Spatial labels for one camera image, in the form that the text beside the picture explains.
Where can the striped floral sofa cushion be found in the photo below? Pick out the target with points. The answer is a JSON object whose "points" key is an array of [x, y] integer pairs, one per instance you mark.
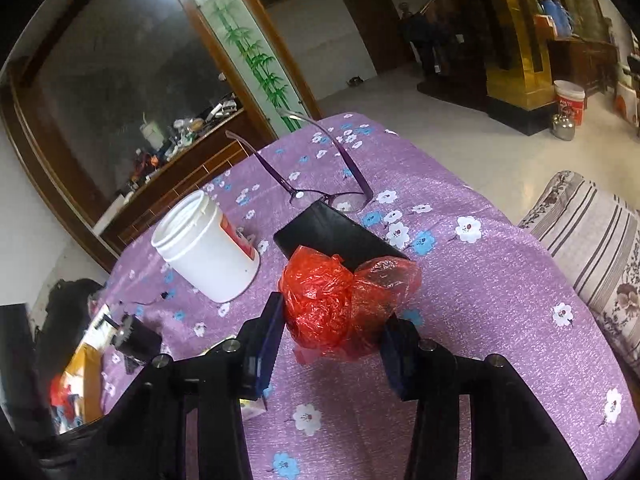
{"points": [[590, 245]]}

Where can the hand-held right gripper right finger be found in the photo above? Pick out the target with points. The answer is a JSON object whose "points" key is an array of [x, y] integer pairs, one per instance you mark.
{"points": [[400, 355]]}

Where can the white jug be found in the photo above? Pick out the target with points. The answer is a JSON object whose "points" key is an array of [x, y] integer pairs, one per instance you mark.
{"points": [[152, 135]]}

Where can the brown wooden door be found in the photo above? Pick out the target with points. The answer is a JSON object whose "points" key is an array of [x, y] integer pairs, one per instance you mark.
{"points": [[370, 25]]}

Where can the black glasses case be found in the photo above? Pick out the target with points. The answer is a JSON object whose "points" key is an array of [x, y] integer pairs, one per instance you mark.
{"points": [[330, 235]]}

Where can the purple floral tablecloth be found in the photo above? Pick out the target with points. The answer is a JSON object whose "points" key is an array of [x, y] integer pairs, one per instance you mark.
{"points": [[475, 310]]}

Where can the white plastic jar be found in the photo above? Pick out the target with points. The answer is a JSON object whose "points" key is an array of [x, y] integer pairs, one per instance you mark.
{"points": [[205, 255]]}

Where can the yellow-edged cardboard box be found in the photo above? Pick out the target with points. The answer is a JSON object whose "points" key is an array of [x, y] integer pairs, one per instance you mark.
{"points": [[92, 375]]}

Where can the small white packet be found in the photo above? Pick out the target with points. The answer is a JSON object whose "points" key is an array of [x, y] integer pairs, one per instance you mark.
{"points": [[252, 409]]}

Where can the blue jugs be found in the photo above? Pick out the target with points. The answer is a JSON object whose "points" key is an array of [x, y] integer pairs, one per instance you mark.
{"points": [[555, 15]]}

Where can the gold pillar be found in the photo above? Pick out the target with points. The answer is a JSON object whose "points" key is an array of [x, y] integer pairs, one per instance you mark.
{"points": [[515, 60]]}

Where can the black electric motor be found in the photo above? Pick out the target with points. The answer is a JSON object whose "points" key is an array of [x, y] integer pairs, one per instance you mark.
{"points": [[137, 342]]}

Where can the dark wooden side cabinet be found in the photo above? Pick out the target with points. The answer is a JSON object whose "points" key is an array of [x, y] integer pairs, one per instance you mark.
{"points": [[585, 60]]}

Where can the red plastic bag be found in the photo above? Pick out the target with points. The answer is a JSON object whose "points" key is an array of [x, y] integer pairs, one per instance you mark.
{"points": [[325, 305]]}

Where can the black leather sofa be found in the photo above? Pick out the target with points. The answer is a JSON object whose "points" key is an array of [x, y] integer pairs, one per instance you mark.
{"points": [[65, 310]]}

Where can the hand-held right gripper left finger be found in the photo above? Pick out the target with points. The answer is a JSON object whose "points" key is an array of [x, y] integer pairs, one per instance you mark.
{"points": [[267, 345]]}

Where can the metal kettle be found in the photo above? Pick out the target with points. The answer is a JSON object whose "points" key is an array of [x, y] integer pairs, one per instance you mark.
{"points": [[562, 129]]}

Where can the red and white bucket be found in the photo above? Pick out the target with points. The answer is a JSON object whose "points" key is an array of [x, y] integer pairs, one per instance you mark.
{"points": [[570, 105]]}

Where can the dark hanging jacket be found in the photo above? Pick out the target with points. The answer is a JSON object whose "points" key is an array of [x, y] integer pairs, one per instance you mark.
{"points": [[422, 40]]}

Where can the purple-framed glasses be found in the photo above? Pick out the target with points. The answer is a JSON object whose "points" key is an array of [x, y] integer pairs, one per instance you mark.
{"points": [[299, 194]]}

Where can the wooden glass-front cabinet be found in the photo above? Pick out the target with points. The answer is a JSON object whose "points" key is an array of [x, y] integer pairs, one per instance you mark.
{"points": [[125, 85]]}

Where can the bamboo print glass panel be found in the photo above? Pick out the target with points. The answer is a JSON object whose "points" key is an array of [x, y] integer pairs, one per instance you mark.
{"points": [[255, 60]]}

